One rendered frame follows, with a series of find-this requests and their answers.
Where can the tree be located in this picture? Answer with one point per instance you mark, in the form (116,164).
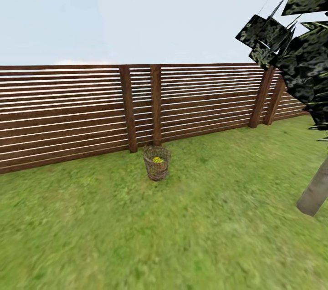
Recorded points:
(303,63)

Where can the wicker basket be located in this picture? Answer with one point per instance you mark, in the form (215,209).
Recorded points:
(156,171)

